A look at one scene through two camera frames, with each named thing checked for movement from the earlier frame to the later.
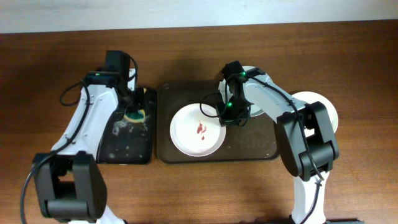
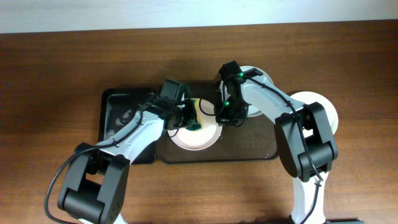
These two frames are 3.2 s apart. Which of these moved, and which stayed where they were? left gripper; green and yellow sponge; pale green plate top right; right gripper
Moved: green and yellow sponge; left gripper
Stayed: right gripper; pale green plate top right
